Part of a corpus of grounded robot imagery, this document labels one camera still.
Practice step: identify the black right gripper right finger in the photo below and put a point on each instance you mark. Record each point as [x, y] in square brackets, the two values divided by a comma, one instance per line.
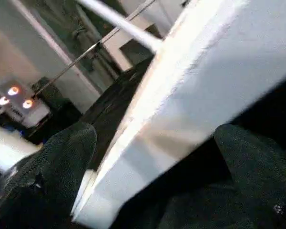
[259, 186]

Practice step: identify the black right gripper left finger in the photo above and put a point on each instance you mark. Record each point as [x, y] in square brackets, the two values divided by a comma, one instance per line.
[50, 181]

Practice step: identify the white plastic table top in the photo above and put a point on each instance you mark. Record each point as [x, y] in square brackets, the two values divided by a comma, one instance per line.
[205, 83]

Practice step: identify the white box orange lights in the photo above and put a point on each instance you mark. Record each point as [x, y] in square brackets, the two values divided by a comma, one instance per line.
[35, 114]

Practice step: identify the black work mat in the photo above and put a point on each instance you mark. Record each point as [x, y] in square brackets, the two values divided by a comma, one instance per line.
[114, 100]

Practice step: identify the thin silver metal rod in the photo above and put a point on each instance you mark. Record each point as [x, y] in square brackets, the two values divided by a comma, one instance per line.
[69, 64]

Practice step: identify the grey curtain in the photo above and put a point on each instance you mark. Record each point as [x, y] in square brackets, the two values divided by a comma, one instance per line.
[69, 21]

